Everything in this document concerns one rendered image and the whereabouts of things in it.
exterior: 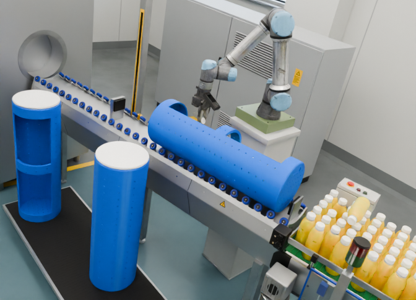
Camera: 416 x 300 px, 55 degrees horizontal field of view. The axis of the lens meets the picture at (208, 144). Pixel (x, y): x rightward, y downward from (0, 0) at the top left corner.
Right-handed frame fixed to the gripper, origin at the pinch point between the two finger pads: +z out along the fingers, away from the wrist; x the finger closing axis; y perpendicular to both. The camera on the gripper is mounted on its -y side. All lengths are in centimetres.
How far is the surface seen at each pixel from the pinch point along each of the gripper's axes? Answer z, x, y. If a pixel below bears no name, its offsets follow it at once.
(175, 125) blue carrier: -0.1, 17.4, 5.3
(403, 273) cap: 9, 23, -124
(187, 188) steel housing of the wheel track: 32.3, 19.6, -11.7
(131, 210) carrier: 41, 49, 2
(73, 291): 102, 71, 21
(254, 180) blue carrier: 6, 20, -50
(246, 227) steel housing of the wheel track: 34, 20, -52
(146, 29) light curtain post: -30, -27, 77
